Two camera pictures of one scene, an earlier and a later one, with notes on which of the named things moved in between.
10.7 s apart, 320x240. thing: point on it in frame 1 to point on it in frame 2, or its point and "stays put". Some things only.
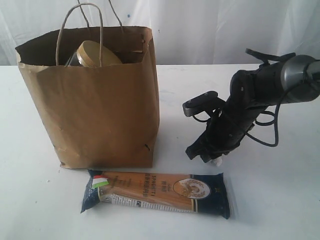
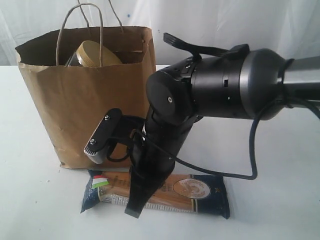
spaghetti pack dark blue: x=202 y=193 stays put
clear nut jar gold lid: x=88 y=54 stays put
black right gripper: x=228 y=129 to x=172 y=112
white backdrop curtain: x=184 y=32 stays put
